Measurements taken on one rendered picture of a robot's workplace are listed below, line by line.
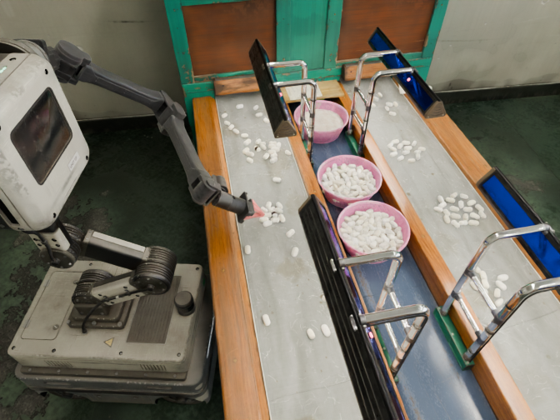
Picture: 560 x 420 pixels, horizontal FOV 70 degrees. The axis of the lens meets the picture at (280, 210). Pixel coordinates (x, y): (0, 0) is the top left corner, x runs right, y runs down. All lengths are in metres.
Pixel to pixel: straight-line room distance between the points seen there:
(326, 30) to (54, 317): 1.75
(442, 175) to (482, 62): 1.97
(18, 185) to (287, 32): 1.45
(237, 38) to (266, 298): 1.27
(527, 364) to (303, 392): 0.66
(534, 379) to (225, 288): 0.94
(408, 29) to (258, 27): 0.78
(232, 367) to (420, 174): 1.10
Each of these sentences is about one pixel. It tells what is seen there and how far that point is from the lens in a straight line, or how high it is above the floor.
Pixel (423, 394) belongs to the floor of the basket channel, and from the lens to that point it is 1.36.
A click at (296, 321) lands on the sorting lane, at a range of 1.31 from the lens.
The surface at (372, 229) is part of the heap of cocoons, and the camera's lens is 1.55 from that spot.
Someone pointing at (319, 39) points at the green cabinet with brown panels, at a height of 1.00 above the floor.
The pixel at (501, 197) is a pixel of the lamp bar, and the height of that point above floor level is 1.08.
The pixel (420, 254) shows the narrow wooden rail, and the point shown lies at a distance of 1.53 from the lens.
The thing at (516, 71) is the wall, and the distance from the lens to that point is 3.93.
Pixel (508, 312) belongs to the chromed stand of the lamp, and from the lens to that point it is 1.15.
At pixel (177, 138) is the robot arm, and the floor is 1.04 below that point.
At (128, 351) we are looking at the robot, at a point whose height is 0.48.
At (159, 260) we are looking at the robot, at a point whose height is 0.79.
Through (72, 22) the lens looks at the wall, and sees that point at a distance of 3.09.
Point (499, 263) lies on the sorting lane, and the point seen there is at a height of 0.74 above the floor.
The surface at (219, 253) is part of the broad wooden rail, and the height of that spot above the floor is 0.76.
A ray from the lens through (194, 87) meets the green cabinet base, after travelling 2.18.
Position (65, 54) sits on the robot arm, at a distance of 1.41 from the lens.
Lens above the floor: 1.91
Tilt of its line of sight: 48 degrees down
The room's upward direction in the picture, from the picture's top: straight up
